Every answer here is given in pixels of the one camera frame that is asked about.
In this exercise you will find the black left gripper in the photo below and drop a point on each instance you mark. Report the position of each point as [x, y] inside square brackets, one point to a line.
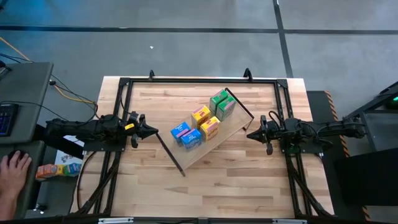
[136, 133]

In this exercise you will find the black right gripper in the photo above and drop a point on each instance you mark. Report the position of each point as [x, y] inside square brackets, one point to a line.
[264, 137]

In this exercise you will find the blue mini cereal box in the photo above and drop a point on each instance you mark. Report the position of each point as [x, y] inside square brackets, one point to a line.
[178, 130]
[191, 140]

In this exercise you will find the green mini cereal box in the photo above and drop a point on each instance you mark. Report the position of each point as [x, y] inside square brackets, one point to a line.
[218, 99]
[226, 108]

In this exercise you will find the yellow mini cereal box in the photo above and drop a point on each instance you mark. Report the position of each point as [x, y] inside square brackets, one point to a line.
[200, 113]
[210, 128]

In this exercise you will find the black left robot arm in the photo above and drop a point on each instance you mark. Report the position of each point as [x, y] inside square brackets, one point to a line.
[81, 129]

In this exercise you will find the person's forearm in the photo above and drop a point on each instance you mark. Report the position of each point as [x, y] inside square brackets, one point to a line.
[6, 208]

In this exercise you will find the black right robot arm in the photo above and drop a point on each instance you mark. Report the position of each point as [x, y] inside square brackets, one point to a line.
[311, 133]

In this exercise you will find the colourful cereal box pack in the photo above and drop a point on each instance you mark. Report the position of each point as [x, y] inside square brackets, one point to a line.
[56, 170]

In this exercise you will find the yellow tape label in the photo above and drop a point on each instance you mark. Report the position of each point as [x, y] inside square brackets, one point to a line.
[129, 126]

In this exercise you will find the white printed paper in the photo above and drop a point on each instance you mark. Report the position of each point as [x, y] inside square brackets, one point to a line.
[70, 157]

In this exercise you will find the large black box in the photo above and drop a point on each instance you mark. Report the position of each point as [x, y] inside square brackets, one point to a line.
[367, 177]

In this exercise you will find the black metal stand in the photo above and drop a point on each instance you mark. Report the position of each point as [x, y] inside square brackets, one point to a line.
[373, 107]

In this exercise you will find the grey desk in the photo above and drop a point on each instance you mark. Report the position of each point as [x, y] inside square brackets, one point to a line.
[25, 93]

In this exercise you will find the black computer mouse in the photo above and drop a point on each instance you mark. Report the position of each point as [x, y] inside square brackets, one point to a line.
[17, 154]

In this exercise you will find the black keyboard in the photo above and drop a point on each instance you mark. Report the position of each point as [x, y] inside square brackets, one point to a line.
[7, 119]

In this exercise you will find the person's hand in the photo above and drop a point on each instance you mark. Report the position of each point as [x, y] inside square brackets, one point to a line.
[14, 177]

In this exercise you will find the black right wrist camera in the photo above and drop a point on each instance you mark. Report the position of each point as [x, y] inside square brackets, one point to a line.
[273, 127]

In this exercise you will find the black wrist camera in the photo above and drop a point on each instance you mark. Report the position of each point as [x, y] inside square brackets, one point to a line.
[273, 127]
[133, 117]

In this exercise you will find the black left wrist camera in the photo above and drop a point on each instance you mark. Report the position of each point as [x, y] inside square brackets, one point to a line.
[133, 117]

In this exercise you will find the wooden shelf black metal frame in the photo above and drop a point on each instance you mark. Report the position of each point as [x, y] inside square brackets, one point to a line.
[230, 127]

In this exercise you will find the black frame clamp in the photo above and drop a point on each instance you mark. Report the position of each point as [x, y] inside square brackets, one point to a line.
[151, 75]
[247, 74]

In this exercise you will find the black aluminium table frame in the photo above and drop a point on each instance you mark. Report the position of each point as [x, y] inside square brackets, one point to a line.
[202, 81]

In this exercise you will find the silver edge bracket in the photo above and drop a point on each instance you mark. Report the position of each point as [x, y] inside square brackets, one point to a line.
[115, 220]
[289, 221]

